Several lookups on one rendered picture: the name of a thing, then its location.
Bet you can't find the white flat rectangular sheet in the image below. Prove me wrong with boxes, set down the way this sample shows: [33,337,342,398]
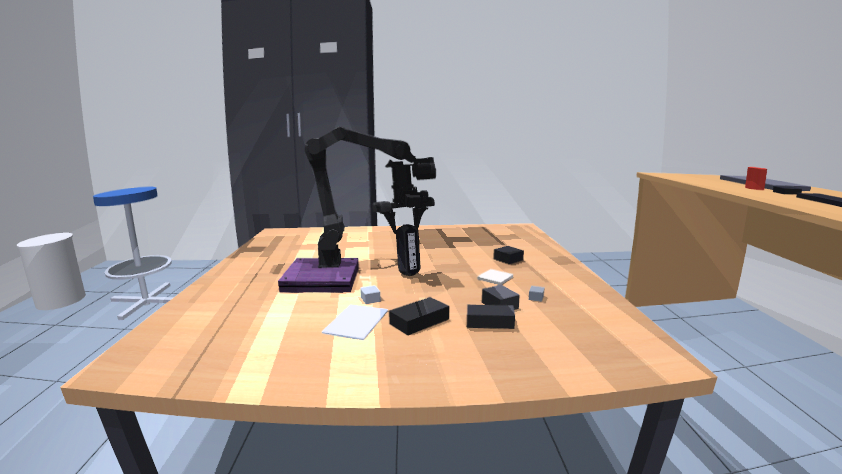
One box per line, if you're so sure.
[322,305,388,340]

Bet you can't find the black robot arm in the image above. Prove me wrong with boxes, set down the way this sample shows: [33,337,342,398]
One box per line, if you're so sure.
[305,126,436,268]

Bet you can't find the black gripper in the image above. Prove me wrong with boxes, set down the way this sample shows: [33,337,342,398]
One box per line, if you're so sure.
[372,180,435,234]

